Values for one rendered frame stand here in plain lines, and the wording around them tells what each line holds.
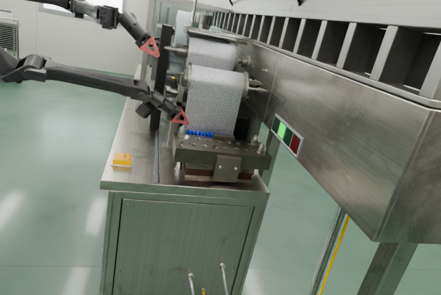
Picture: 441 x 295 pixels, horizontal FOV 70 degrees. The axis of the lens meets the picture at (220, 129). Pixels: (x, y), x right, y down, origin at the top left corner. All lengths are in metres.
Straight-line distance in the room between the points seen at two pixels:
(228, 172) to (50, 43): 6.24
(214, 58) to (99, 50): 5.56
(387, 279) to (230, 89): 0.88
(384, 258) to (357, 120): 0.38
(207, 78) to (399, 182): 0.88
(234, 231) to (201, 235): 0.14
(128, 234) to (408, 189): 1.00
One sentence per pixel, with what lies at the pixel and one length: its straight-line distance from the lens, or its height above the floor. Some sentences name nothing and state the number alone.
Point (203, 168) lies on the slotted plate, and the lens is 1.27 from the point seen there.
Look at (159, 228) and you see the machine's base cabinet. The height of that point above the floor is 0.70.
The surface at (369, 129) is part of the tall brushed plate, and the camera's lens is 0.78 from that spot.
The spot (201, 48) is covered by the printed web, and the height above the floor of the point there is 1.37.
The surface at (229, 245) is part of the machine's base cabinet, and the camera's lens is 1.43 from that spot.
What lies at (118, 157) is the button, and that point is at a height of 0.92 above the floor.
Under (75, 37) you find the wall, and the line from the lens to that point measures 7.07.
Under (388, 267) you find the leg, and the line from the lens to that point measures 0.99.
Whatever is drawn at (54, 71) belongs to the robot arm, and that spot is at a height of 1.23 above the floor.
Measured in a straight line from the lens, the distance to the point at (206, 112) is 1.38.
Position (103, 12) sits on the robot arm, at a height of 1.46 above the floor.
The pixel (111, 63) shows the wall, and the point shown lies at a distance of 7.02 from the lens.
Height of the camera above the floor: 1.51
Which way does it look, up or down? 19 degrees down
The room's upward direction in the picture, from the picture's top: 12 degrees clockwise
